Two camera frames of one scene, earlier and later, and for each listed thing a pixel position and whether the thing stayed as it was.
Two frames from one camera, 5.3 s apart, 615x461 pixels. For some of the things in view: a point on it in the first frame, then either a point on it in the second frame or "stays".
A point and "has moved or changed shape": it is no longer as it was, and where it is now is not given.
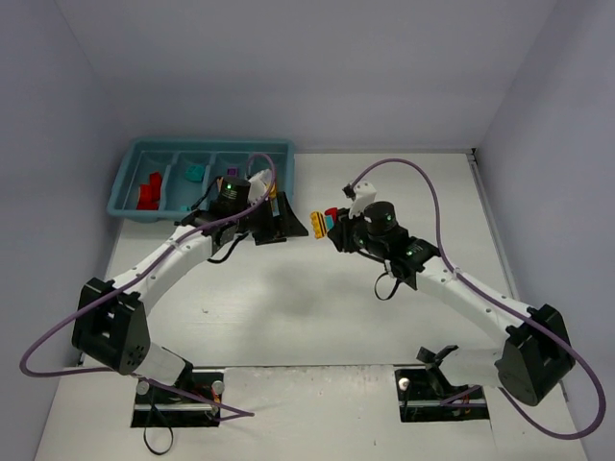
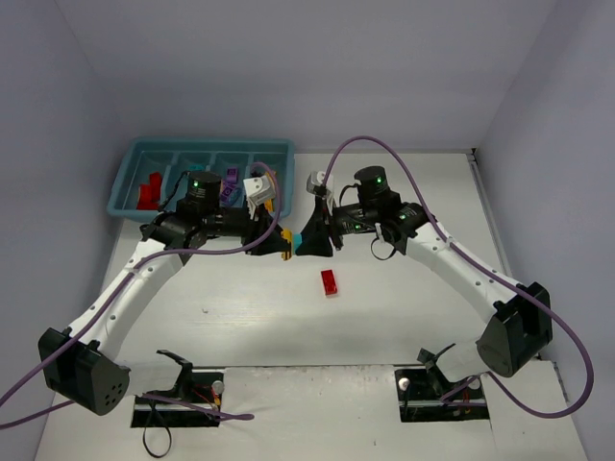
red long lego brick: x=332 y=211 has moved or changed shape
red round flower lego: x=145 y=199 stays
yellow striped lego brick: x=319 y=224 has moved or changed shape
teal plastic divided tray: x=159 y=180 stays
